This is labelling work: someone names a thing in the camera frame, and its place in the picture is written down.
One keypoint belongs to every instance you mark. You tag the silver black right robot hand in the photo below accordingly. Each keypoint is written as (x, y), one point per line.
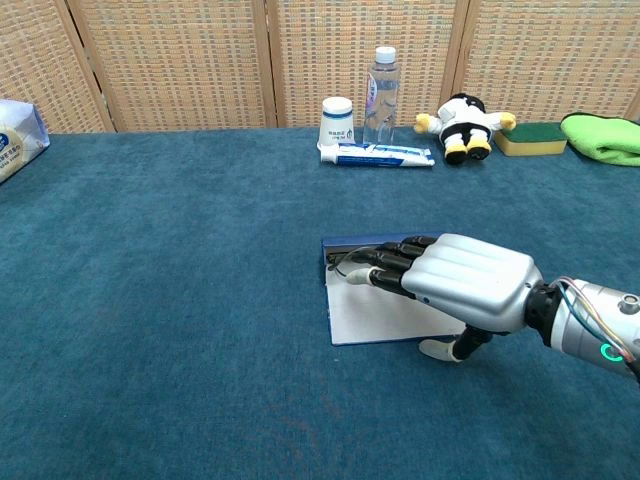
(475, 280)

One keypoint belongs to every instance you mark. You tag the blue folding glasses case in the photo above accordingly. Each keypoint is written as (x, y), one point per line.
(370, 315)

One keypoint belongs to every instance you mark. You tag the white blue toothpaste tube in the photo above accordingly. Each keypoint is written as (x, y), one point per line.
(375, 156)

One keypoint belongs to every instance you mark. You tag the black white plush toy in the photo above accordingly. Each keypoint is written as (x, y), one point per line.
(465, 120)

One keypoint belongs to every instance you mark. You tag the yellow green scrub sponge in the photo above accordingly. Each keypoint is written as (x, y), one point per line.
(530, 140)

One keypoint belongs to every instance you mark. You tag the folded lime green cloth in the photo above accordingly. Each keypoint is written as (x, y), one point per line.
(610, 140)

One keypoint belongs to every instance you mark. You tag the clear plastic water bottle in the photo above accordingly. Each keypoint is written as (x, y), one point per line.
(382, 100)

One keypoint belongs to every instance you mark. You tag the white upturned paper cup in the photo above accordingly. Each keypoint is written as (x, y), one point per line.
(336, 125)

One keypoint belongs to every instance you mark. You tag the teal table carpet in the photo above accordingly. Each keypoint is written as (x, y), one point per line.
(150, 325)

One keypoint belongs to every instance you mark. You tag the woven bamboo folding screen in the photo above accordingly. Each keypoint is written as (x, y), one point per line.
(185, 65)

